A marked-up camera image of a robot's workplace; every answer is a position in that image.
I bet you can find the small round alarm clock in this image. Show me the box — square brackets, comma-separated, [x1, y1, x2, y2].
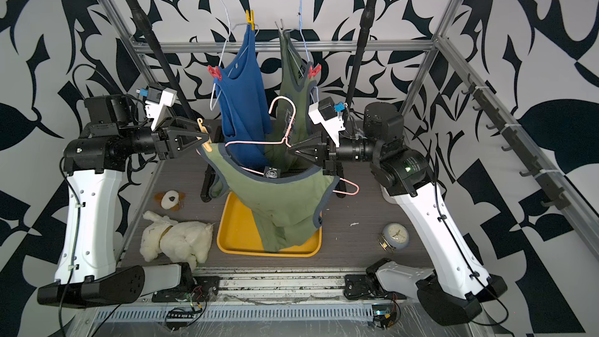
[378, 223, 410, 253]

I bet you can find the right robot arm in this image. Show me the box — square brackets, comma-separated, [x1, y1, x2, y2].
[290, 98, 507, 326]

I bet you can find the black wall hook rail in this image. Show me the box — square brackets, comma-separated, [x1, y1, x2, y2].
[463, 73, 572, 211]

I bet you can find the right electronics board with wires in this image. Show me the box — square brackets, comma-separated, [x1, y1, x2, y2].
[372, 303, 400, 330]

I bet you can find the white plush dog toy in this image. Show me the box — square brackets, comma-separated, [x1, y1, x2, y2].
[140, 211, 215, 270]

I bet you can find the light green tank top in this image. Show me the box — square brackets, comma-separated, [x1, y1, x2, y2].
[198, 144, 340, 253]

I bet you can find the grey clothespin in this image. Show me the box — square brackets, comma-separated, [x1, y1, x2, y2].
[275, 19, 285, 33]

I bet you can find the white plastic bin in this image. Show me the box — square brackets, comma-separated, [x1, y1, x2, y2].
[381, 187, 396, 204]

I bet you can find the electronics board with wires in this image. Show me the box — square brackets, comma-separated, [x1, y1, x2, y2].
[163, 302, 207, 332]
[372, 303, 400, 330]

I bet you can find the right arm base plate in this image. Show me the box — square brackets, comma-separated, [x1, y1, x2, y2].
[343, 275, 398, 300]

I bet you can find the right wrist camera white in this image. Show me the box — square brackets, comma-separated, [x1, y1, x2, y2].
[308, 97, 346, 148]

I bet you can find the yellow plastic tray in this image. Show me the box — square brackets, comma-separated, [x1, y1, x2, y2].
[217, 192, 323, 258]

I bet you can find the blue wire hanger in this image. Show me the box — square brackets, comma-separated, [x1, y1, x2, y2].
[280, 0, 321, 104]

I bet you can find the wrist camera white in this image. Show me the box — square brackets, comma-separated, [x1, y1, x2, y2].
[138, 86, 177, 131]
[308, 97, 346, 148]

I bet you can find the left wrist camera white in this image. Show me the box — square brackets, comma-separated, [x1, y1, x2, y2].
[138, 86, 177, 131]

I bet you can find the dark green printed tank top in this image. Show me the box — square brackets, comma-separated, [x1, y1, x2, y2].
[265, 31, 317, 176]

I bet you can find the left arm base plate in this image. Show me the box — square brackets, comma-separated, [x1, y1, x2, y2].
[151, 276, 221, 304]

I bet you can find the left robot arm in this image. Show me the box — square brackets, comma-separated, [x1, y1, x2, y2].
[37, 95, 210, 308]

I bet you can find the left electronics board with wires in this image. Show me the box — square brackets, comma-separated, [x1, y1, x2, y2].
[163, 302, 207, 332]

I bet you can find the blue tank top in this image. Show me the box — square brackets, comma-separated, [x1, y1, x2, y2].
[214, 25, 271, 170]

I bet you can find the yellow clothespin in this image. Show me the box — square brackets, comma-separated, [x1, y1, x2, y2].
[246, 10, 256, 31]

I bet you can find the red clothespin on blue top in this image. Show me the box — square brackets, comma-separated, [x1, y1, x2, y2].
[207, 66, 222, 81]

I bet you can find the white wire hanger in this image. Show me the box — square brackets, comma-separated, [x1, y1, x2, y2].
[208, 0, 256, 112]

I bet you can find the brown white round toy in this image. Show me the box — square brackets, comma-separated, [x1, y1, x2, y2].
[154, 190, 186, 212]

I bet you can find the beige wooden clothespin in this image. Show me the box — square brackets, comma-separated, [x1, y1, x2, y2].
[197, 118, 210, 138]

